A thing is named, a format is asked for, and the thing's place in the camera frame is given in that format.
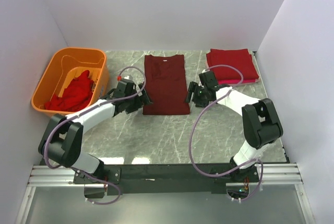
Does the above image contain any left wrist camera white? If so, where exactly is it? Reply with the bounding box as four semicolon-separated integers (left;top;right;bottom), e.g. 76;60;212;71
117;75;134;85

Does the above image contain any dark red t shirt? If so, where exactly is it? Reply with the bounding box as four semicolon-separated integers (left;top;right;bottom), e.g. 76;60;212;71
143;55;190;115

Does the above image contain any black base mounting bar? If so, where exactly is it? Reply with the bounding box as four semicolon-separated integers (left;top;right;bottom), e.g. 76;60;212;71
73;162;261;200

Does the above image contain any folded dark red shirt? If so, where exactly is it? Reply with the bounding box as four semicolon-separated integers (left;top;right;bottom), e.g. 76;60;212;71
206;49;259;81

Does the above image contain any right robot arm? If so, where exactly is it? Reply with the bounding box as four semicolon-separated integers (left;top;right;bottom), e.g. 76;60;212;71
185;71;283;176

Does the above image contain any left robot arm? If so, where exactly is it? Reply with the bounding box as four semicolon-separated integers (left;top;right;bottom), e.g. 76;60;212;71
38;78;152;179

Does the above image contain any bright red shirt in basket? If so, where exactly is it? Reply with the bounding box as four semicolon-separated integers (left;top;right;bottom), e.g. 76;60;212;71
44;70;94;112

